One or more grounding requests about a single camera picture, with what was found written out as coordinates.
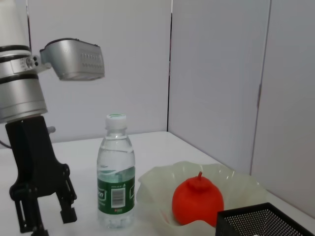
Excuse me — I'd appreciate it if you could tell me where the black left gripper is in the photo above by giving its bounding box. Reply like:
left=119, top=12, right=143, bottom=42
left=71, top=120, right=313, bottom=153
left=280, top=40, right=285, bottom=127
left=5, top=115, right=79, bottom=236

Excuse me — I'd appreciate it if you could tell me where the clear bottle with green label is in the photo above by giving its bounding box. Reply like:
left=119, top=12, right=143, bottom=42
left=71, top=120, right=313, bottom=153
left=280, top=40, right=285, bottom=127
left=97, top=113, right=136, bottom=229

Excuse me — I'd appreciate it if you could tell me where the orange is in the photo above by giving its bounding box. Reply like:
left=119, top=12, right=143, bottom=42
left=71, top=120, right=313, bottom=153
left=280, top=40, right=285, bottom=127
left=172, top=171, right=225, bottom=227

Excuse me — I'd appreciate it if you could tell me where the black mesh pen holder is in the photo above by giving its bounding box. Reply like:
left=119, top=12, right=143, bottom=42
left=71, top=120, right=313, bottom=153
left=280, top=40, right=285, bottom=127
left=216, top=202, right=315, bottom=236

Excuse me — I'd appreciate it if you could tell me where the pale green glass fruit plate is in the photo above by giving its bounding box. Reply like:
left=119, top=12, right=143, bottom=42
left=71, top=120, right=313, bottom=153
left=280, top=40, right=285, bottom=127
left=136, top=161, right=268, bottom=236

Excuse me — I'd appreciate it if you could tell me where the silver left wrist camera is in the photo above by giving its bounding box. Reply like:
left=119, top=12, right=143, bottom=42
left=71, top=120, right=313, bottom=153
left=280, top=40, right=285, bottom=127
left=39, top=38, right=106, bottom=82

